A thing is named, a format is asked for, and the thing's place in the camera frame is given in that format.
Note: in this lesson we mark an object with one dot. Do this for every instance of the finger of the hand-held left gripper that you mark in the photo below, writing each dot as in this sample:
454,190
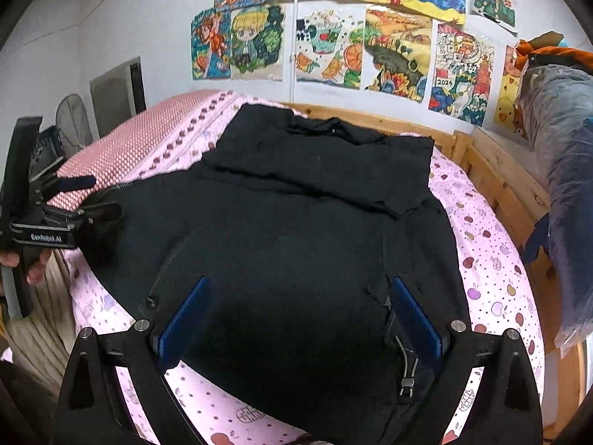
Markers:
76,181
99,214

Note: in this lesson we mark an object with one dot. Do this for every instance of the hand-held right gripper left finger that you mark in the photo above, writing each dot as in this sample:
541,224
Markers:
185,320

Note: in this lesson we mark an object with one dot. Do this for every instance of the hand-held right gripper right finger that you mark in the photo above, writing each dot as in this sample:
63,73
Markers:
417,320

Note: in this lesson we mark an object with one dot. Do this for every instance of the black padded jacket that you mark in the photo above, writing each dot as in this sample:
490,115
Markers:
278,241

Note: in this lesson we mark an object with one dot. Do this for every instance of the person's left hand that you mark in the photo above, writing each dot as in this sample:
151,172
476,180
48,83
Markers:
39,266

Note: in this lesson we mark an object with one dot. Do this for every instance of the electric fan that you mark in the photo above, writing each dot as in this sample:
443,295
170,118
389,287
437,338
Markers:
74,123

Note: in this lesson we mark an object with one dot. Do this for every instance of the red checkered blanket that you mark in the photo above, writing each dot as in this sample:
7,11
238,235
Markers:
139,134

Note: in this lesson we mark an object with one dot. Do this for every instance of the pink apple-print bedsheet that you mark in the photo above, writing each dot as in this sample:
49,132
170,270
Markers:
486,259

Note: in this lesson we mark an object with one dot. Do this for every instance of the beige cloth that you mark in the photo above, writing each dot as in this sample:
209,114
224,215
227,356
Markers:
46,324

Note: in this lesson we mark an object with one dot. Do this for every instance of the swimming figure drawing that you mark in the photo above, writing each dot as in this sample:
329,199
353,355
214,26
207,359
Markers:
211,46

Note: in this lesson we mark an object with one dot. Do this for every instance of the plastic-wrapped blue bundle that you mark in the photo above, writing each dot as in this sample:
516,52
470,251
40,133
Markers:
565,148

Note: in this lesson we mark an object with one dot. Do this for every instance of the blond-haired figure drawing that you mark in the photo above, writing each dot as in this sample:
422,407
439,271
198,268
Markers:
255,41

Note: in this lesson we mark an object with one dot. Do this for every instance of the bear drawing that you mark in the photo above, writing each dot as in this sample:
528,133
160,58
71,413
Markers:
507,97

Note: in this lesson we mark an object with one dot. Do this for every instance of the city pagoda drawing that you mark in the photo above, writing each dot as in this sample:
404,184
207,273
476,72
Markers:
461,74

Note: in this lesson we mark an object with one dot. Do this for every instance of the autumn landscape drawing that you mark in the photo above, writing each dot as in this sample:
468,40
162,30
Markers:
398,51

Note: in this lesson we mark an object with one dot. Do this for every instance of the cup and oranges drawing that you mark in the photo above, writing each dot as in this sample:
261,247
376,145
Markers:
329,46

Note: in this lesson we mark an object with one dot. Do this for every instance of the orange cloth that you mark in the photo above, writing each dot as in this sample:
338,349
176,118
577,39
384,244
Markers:
546,48

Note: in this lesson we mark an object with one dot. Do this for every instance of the wooden bed frame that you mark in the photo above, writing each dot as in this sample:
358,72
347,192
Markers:
500,171

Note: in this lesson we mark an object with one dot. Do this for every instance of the white wall pipe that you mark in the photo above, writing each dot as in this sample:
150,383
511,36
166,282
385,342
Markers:
293,92

